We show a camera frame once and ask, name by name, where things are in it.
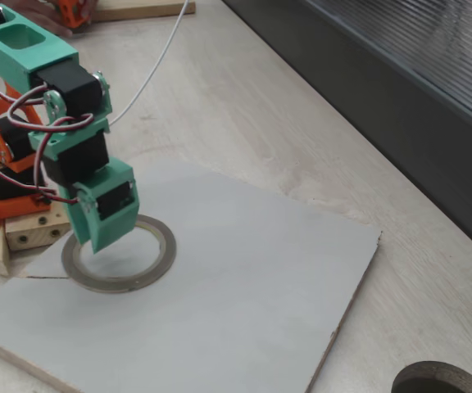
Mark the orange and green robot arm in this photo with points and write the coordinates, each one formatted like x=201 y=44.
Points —
x=35 y=57

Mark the person's hand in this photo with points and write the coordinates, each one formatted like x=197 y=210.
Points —
x=43 y=16

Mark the wooden base block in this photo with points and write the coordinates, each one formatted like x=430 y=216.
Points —
x=14 y=235

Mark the white laminated board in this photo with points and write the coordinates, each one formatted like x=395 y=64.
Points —
x=219 y=319

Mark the long wooden plank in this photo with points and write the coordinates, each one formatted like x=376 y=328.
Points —
x=146 y=11

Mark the frosted glass desk partition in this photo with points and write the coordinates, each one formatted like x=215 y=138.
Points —
x=383 y=82

